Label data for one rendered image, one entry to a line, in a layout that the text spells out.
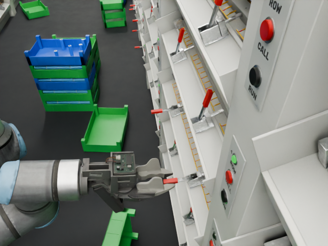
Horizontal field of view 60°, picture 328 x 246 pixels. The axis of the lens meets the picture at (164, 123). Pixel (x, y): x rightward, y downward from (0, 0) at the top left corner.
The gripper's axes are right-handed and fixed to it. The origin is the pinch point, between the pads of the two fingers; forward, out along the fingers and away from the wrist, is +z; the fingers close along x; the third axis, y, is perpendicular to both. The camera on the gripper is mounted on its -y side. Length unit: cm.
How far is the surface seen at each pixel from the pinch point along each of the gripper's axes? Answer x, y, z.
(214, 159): -9.1, 18.2, 4.5
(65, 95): 98, -48, -39
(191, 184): -1.0, -0.5, 5.8
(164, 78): 44.4, 0.5, 5.5
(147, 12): 110, -1, 6
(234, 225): -24.4, 23.3, 1.5
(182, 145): 12.7, -1.0, 6.4
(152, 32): 85, -1, 6
